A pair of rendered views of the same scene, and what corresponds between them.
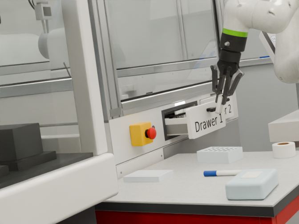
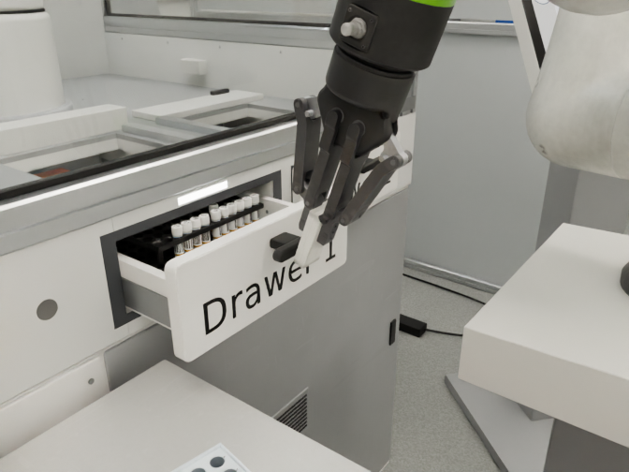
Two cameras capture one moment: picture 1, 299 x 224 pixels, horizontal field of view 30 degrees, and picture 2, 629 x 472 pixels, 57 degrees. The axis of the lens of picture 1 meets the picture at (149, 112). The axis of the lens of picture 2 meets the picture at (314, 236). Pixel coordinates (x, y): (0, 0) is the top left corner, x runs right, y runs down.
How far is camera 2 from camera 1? 1.53 m
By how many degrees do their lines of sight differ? 19
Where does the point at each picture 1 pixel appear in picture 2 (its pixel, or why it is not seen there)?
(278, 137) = (488, 378)
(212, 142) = not seen: hidden behind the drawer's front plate
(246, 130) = (444, 147)
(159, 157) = (80, 390)
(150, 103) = (30, 228)
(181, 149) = not seen: hidden behind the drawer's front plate
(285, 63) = (572, 108)
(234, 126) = (395, 207)
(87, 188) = not seen: outside the picture
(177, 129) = (152, 306)
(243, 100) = (448, 95)
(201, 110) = (243, 252)
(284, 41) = (591, 29)
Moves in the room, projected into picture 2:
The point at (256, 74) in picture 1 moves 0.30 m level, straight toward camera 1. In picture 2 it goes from (481, 52) to (479, 63)
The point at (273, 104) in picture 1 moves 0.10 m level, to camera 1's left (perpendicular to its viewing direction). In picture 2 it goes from (501, 114) to (473, 113)
